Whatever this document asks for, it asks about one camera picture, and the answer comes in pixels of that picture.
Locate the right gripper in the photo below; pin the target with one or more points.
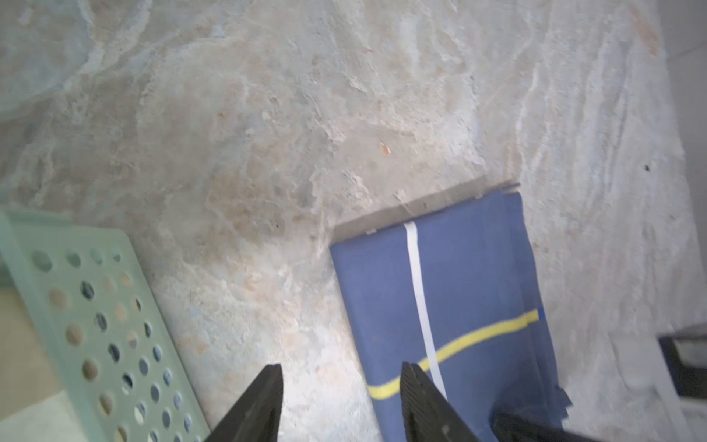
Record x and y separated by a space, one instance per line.
684 352

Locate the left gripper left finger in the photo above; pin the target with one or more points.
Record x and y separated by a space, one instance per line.
256 415

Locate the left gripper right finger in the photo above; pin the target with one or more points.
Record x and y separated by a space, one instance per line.
426 413

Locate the blue pillowcase with stripes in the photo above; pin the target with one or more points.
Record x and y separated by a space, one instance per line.
455 292

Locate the green plastic basket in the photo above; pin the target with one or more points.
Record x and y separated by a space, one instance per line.
96 315

